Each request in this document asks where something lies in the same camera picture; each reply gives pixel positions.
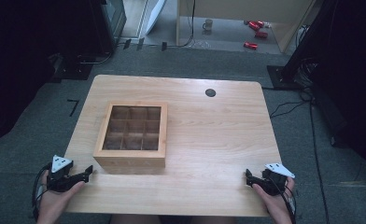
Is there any wooden compartment box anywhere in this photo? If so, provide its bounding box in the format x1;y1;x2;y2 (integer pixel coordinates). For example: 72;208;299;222
92;102;169;169

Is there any black floor stand base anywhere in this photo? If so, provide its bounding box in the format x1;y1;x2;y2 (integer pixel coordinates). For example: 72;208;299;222
266;64;306;91
49;53;95;82

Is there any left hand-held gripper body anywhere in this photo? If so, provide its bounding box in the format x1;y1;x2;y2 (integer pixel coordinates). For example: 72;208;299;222
46;154;90;193

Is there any person's right hand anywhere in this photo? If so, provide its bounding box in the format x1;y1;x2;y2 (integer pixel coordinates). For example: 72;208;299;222
252;176;297;224

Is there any dark monitor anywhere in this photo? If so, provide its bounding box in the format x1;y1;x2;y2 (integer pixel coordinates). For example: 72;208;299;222
91;0;128;54

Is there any person's left hand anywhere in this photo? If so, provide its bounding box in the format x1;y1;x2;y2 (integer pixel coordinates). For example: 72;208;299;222
36;170;86;224

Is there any black hanging cable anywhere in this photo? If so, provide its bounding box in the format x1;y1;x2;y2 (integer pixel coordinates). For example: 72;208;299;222
166;0;196;49

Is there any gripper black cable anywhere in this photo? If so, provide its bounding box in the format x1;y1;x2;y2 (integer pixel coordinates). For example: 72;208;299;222
31;162;52;222
272;176;298;224

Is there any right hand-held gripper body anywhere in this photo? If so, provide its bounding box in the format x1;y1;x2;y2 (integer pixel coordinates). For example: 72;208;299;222
252;162;296;197

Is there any white board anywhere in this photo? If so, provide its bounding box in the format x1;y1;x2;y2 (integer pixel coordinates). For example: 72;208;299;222
145;0;168;35

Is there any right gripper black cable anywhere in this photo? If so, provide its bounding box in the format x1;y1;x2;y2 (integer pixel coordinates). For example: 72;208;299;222
272;176;298;224

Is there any black cable on floor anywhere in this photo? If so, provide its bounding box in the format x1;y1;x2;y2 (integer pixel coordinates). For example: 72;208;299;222
269;87;331;224

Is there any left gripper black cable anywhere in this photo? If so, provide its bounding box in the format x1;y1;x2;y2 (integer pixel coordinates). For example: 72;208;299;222
31;162;52;222

